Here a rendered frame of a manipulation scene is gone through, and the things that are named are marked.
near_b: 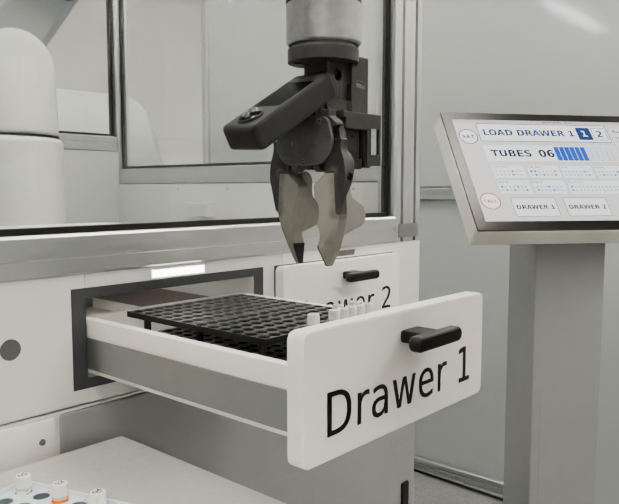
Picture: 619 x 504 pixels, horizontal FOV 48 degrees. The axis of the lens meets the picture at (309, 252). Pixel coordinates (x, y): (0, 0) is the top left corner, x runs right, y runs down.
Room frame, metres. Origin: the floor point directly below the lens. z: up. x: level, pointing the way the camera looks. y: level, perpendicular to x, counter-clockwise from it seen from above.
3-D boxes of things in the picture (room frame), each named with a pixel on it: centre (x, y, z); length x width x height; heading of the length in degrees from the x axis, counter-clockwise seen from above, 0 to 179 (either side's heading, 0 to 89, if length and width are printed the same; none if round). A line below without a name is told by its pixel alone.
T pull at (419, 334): (0.62, -0.10, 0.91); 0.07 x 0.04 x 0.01; 138
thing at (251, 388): (0.77, 0.07, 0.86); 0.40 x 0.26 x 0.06; 48
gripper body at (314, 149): (0.71, -0.02, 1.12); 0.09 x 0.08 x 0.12; 139
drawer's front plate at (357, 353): (0.63, -0.08, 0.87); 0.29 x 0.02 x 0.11; 138
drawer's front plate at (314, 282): (1.08, -0.05, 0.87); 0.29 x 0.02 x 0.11; 138
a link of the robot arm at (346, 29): (0.71, -0.01, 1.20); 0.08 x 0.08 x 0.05
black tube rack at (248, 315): (0.77, 0.07, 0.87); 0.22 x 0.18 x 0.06; 48
